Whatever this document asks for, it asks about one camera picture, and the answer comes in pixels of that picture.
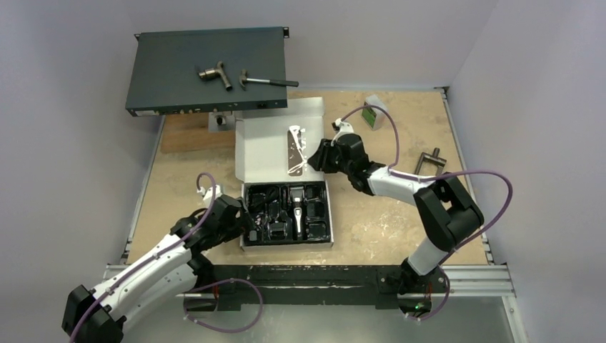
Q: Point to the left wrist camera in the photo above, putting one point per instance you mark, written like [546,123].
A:
[208,195]

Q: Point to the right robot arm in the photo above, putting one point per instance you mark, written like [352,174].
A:
[447,211]

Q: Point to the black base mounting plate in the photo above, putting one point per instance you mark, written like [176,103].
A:
[377,286]

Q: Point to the metal pipe tee fitting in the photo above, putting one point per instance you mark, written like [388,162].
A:
[215,72]

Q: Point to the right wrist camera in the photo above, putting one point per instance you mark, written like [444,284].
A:
[341,128]

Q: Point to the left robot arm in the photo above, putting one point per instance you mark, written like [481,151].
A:
[176,264]

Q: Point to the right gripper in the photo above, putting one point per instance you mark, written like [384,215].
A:
[320,157]

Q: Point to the small black comb guard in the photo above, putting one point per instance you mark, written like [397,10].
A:
[278,231]

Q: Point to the black plastic insert tray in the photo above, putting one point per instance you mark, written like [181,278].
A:
[270,203]

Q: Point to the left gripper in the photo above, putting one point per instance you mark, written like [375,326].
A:
[243,221]

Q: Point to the small metal bracket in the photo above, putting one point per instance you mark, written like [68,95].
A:
[222,121]

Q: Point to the white hair clipper kit box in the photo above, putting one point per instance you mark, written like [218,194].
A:
[275,148]

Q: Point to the white foam block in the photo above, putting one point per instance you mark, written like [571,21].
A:
[373,113]

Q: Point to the small claw hammer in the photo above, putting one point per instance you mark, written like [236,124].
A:
[265,81]

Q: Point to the metal clamp tool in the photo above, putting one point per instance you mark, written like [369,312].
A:
[431,158]

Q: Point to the dark rack-mount equipment case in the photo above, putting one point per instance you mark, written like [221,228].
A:
[164,82]

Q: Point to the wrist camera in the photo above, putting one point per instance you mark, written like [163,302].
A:
[208,195]
[341,128]

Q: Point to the black silver hair clipper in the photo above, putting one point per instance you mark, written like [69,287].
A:
[297,198]

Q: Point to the wooden board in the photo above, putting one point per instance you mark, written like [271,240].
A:
[189,132]

